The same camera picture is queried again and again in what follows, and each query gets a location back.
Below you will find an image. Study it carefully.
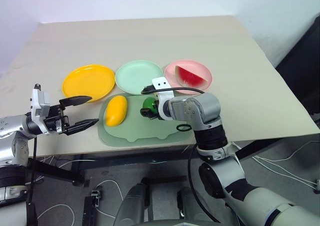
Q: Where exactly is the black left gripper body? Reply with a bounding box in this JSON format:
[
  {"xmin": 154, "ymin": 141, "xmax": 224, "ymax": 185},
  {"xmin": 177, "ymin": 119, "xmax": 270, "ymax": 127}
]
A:
[{"xmin": 43, "ymin": 104, "xmax": 70, "ymax": 135}]

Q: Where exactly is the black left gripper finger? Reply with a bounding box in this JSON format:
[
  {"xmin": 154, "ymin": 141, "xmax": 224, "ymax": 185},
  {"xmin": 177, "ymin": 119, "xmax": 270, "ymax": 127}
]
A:
[
  {"xmin": 65, "ymin": 118, "xmax": 100, "ymax": 136},
  {"xmin": 59, "ymin": 95, "xmax": 93, "ymax": 110}
]

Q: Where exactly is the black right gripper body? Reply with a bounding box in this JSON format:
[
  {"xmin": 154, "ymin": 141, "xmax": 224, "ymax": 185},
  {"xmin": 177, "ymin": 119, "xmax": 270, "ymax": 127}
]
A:
[{"xmin": 149, "ymin": 99, "xmax": 164, "ymax": 121}]

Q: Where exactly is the dark green round toy vegetable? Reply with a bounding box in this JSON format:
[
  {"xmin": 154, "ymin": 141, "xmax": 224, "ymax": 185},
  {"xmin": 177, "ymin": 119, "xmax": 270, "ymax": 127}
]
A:
[{"xmin": 142, "ymin": 97, "xmax": 158, "ymax": 112}]

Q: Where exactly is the light green plastic plate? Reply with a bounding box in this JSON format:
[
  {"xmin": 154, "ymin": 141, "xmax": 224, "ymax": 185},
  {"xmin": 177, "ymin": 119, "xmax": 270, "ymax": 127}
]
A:
[{"xmin": 114, "ymin": 60, "xmax": 165, "ymax": 96}]

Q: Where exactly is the yellow plastic plate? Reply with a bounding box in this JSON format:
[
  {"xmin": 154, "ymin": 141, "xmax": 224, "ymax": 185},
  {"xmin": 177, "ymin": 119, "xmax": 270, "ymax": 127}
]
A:
[{"xmin": 61, "ymin": 64, "xmax": 117, "ymax": 104}]

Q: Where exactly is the pink plastic plate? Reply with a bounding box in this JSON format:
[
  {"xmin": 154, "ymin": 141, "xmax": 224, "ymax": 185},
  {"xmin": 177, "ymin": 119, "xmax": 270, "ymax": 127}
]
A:
[{"xmin": 163, "ymin": 59, "xmax": 214, "ymax": 95}]

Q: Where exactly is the light green silicone mat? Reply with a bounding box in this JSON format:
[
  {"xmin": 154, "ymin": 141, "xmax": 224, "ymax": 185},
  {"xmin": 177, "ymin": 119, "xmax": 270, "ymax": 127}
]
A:
[{"xmin": 97, "ymin": 92, "xmax": 193, "ymax": 148}]

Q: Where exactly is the yellow toy mango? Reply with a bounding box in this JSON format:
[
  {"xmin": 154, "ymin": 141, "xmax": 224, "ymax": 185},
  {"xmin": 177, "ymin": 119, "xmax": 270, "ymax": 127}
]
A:
[{"xmin": 104, "ymin": 95, "xmax": 129, "ymax": 127}]

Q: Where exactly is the red watermelon slice toy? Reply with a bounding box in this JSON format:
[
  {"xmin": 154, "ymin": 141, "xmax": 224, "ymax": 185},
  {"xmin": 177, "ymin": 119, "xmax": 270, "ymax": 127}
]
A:
[{"xmin": 174, "ymin": 65, "xmax": 210, "ymax": 88}]

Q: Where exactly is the grey rounded robot body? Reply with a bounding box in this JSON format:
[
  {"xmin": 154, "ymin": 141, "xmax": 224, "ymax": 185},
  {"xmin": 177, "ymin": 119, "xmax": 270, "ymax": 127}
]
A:
[{"xmin": 112, "ymin": 182, "xmax": 227, "ymax": 226}]

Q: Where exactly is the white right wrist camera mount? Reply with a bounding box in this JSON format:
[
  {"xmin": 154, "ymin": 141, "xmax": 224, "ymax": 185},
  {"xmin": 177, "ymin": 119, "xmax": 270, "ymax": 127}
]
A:
[{"xmin": 151, "ymin": 77, "xmax": 176, "ymax": 121}]

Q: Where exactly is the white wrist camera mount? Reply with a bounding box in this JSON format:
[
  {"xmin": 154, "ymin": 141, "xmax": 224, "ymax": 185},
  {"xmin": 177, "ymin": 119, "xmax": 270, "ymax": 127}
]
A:
[
  {"xmin": 151, "ymin": 77, "xmax": 176, "ymax": 121},
  {"xmin": 29, "ymin": 84, "xmax": 52, "ymax": 135}
]

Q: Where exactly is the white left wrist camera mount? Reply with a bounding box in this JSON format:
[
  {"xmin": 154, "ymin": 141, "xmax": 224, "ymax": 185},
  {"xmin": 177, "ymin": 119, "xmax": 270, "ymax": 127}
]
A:
[{"xmin": 29, "ymin": 84, "xmax": 52, "ymax": 135}]

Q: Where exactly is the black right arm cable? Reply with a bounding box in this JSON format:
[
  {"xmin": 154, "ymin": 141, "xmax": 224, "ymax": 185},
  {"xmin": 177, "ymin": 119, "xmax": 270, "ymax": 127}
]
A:
[{"xmin": 154, "ymin": 86, "xmax": 222, "ymax": 223}]

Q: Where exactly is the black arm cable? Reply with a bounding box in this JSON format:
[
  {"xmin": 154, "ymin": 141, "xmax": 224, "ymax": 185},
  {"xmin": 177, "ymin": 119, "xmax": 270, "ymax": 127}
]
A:
[
  {"xmin": 25, "ymin": 135, "xmax": 39, "ymax": 226},
  {"xmin": 154, "ymin": 86, "xmax": 222, "ymax": 223}
]

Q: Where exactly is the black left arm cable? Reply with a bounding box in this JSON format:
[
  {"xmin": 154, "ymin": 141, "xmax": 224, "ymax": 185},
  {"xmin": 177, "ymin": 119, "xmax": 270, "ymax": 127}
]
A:
[{"xmin": 25, "ymin": 135, "xmax": 39, "ymax": 226}]

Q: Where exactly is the black table frame leg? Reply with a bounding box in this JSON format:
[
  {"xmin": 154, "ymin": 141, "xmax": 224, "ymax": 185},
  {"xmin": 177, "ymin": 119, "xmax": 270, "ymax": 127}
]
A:
[{"xmin": 26, "ymin": 155, "xmax": 86, "ymax": 186}]

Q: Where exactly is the white floor cable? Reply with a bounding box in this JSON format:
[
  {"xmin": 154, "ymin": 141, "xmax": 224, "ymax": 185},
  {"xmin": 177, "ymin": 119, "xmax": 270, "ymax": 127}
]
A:
[
  {"xmin": 36, "ymin": 203, "xmax": 76, "ymax": 226},
  {"xmin": 95, "ymin": 179, "xmax": 124, "ymax": 220},
  {"xmin": 251, "ymin": 140, "xmax": 320, "ymax": 193}
]

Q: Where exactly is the black table frame bar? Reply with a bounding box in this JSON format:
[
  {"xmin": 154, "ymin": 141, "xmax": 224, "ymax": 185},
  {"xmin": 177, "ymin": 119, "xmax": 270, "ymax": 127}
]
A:
[{"xmin": 234, "ymin": 137, "xmax": 285, "ymax": 160}]

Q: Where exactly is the black panel by wall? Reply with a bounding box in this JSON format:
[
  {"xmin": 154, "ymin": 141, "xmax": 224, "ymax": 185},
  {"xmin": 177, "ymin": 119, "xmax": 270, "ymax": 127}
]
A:
[{"xmin": 274, "ymin": 15, "xmax": 320, "ymax": 129}]

